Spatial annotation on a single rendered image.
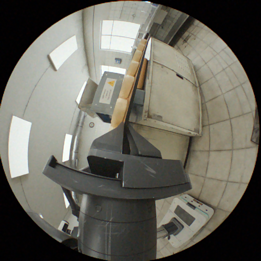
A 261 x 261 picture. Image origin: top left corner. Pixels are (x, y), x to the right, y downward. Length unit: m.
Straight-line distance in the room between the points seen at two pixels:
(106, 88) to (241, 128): 1.22
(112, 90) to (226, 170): 1.22
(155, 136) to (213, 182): 0.86
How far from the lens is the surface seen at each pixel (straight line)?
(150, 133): 0.79
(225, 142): 1.03
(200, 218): 0.97
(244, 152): 1.01
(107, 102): 0.56
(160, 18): 2.74
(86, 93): 0.72
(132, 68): 0.20
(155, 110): 0.63
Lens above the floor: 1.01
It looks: 11 degrees down
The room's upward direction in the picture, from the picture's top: 79 degrees counter-clockwise
